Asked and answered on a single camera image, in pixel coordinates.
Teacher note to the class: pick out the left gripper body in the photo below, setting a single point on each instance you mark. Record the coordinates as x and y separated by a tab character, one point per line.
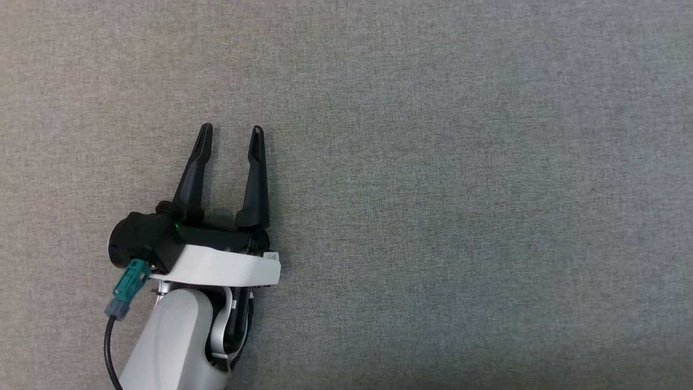
216	265

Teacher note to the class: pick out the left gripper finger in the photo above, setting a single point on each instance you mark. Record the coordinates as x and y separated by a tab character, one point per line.
256	195
194	184

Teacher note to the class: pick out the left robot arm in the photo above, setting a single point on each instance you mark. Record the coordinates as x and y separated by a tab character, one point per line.
173	336

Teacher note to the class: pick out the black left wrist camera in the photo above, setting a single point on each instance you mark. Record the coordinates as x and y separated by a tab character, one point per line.
143	238

